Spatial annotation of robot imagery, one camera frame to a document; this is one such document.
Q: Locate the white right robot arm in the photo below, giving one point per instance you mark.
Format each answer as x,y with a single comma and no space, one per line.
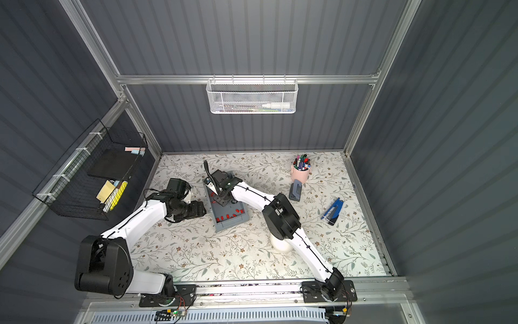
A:
284,224

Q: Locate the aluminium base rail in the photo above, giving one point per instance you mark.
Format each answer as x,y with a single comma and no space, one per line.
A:
265,293

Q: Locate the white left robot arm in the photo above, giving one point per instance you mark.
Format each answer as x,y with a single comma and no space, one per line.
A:
104,262

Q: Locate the black wire wall basket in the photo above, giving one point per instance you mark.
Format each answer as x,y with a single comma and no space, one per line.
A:
92,181

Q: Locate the blue stapler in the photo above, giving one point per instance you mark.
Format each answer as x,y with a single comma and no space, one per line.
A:
331,215

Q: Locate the yellow sticky note pad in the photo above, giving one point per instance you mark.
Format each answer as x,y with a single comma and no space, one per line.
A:
105,191

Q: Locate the white marker in basket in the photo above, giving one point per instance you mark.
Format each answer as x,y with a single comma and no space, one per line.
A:
279,106

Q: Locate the grey hole punch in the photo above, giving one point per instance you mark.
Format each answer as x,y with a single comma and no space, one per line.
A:
295,193

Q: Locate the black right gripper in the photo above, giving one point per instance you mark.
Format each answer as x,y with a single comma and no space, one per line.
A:
216,181

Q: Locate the black notebook in basket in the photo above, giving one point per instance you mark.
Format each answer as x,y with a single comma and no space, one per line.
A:
114,165

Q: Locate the white wire mesh basket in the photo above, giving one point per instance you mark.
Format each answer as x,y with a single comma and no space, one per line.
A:
246,98

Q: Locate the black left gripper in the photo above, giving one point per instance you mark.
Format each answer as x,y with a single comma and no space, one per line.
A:
196,209

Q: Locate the white dome with screws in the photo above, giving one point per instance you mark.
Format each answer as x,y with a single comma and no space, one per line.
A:
281,246

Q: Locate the grey plastic parts bin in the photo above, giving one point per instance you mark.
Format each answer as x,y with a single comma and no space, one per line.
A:
224,217

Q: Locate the pink pen cup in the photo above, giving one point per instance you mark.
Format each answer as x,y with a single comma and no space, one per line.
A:
301,168

